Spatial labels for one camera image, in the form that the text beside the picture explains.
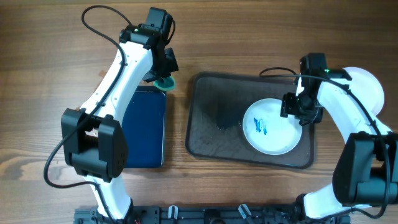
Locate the right black cable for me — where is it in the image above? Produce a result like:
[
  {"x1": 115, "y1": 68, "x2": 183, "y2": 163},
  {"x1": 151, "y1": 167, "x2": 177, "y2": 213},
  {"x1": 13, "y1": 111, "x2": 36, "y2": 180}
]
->
[{"x1": 259, "y1": 67, "x2": 391, "y2": 220}]

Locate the blue water tray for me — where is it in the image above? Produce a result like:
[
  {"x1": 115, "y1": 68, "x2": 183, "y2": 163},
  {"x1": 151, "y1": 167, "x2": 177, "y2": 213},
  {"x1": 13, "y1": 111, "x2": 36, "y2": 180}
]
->
[{"x1": 122, "y1": 86, "x2": 167, "y2": 169}]

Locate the left black cable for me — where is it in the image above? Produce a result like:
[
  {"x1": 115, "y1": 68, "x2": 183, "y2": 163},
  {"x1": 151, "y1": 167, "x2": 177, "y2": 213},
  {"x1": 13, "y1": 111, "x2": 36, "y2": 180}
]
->
[{"x1": 42, "y1": 4, "x2": 133, "y2": 218}]

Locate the black cable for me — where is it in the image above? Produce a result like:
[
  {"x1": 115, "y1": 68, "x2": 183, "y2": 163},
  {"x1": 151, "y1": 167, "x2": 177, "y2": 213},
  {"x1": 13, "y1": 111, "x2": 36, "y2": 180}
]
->
[
  {"x1": 259, "y1": 67, "x2": 391, "y2": 220},
  {"x1": 42, "y1": 4, "x2": 133, "y2": 218}
]

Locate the green sponge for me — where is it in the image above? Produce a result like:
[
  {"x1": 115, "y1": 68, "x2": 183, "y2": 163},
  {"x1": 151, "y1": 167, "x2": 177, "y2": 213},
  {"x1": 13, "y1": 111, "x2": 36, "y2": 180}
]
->
[{"x1": 154, "y1": 76, "x2": 175, "y2": 91}]

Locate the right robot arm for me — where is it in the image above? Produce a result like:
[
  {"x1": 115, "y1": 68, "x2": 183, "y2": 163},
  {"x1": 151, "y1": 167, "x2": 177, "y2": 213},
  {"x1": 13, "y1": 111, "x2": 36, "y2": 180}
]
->
[{"x1": 280, "y1": 53, "x2": 397, "y2": 222}]

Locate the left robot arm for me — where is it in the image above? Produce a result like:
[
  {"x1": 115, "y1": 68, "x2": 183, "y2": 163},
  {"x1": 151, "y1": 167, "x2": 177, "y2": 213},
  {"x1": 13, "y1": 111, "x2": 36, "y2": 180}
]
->
[{"x1": 61, "y1": 7, "x2": 178, "y2": 223}]

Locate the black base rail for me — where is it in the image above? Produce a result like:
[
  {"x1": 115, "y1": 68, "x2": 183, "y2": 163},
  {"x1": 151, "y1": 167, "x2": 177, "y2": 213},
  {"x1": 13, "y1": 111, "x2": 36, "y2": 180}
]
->
[{"x1": 73, "y1": 203, "x2": 351, "y2": 224}]

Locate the dark brown serving tray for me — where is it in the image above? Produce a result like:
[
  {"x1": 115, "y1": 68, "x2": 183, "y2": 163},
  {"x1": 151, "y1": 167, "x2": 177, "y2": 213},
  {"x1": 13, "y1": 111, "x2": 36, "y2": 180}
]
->
[{"x1": 185, "y1": 72, "x2": 315, "y2": 170}]

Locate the white plate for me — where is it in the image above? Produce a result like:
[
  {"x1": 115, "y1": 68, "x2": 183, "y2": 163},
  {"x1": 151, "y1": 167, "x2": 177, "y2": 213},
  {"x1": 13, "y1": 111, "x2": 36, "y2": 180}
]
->
[
  {"x1": 344, "y1": 67, "x2": 385, "y2": 116},
  {"x1": 242, "y1": 98, "x2": 302, "y2": 156}
]

